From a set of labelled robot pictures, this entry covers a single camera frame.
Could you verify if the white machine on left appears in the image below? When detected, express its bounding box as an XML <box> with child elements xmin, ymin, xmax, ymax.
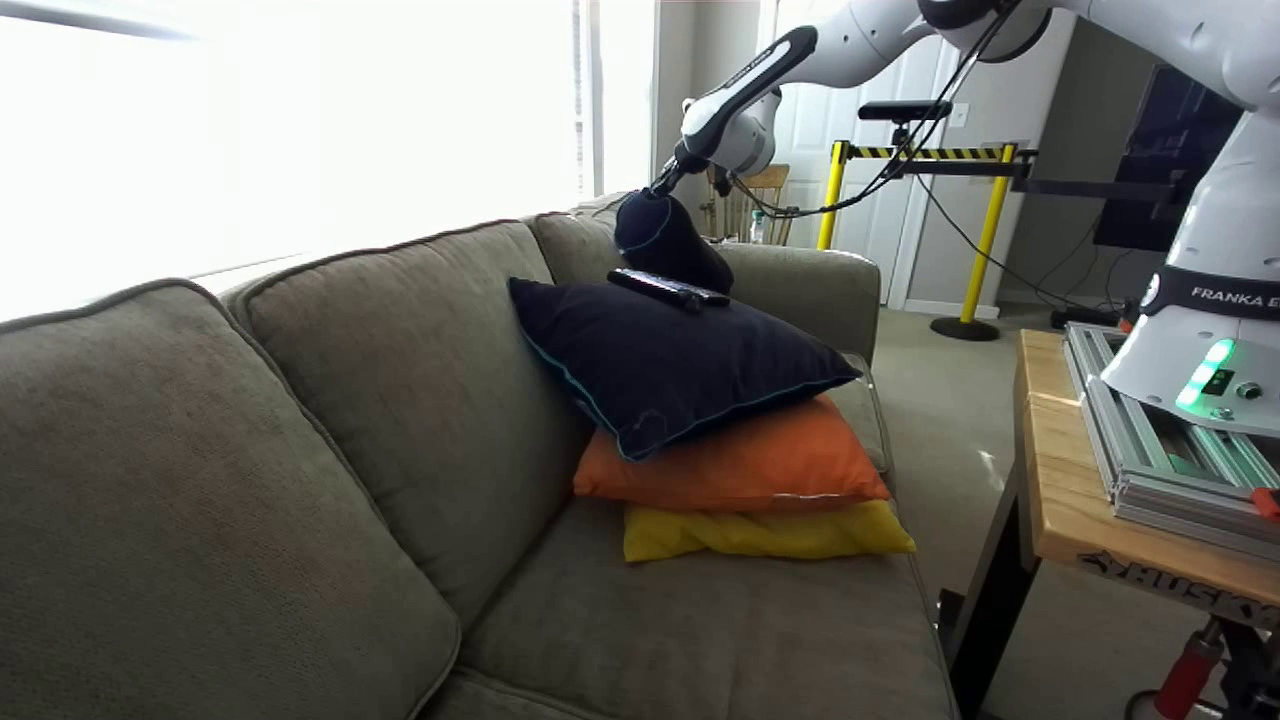
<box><xmin>1062</xmin><ymin>316</ymin><xmax>1280</xmax><ymax>563</ymax></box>

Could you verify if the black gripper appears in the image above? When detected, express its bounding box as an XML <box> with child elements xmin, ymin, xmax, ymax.
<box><xmin>649</xmin><ymin>135</ymin><xmax>721</xmax><ymax>206</ymax></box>

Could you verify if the wooden table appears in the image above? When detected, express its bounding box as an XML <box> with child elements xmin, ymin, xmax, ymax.
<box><xmin>950</xmin><ymin>327</ymin><xmax>1280</xmax><ymax>720</ymax></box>

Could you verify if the black camera on stand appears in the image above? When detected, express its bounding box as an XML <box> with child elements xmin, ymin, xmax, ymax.
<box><xmin>857</xmin><ymin>96</ymin><xmax>957</xmax><ymax>154</ymax></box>

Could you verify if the orange square pillow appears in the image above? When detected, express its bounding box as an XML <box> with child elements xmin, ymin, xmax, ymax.
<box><xmin>572</xmin><ymin>395</ymin><xmax>898</xmax><ymax>515</ymax></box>

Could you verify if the dark flat screen panel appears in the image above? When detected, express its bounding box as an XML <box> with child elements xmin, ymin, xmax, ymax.
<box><xmin>1091</xmin><ymin>65</ymin><xmax>1245</xmax><ymax>257</ymax></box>

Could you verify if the grey fabric sofa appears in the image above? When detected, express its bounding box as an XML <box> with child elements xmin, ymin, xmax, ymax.
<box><xmin>0</xmin><ymin>190</ymin><xmax>964</xmax><ymax>720</ymax></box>

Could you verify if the yellow black barrier stand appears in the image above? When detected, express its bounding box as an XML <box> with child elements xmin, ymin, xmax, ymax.
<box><xmin>811</xmin><ymin>135</ymin><xmax>1042</xmax><ymax>344</ymax></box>

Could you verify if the red clamp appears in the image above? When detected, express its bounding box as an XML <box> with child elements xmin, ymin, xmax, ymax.
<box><xmin>1149</xmin><ymin>621</ymin><xmax>1234</xmax><ymax>720</ymax></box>

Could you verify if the yellow square pillow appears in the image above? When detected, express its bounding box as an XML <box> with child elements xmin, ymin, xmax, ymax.
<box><xmin>621</xmin><ymin>496</ymin><xmax>919</xmax><ymax>570</ymax></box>

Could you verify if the navy square pillow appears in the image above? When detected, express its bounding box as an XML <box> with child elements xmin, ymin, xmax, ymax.
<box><xmin>504</xmin><ymin>271</ymin><xmax>863</xmax><ymax>461</ymax></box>

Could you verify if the black remote control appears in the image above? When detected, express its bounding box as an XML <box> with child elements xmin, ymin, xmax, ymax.
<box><xmin>607</xmin><ymin>263</ymin><xmax>733</xmax><ymax>313</ymax></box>

